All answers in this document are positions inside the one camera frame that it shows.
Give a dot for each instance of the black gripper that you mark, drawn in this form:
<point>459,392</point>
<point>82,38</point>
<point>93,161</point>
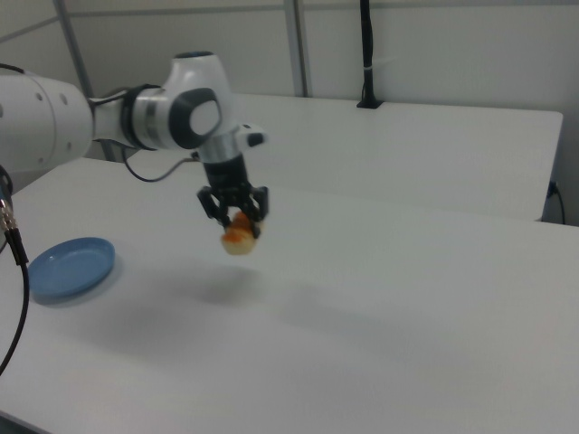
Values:
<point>226,174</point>

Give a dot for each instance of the bread with orange topping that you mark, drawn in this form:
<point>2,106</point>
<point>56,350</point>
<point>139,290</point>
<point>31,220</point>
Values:
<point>237,242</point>

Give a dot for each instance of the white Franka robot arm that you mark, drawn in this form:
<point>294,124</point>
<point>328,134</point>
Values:
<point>40,122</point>

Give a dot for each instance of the blue plate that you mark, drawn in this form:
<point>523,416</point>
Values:
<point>72,269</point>

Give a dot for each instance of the white side table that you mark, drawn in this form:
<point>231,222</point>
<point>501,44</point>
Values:
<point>407,153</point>

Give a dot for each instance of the grey vertical frame post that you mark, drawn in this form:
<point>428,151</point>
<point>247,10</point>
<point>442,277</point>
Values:
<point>298,50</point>

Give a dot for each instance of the black camera stand pole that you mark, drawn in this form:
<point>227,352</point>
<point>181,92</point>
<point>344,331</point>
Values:
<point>368,50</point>

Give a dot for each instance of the grey slanted frame post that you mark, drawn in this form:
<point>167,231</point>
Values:
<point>74,40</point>

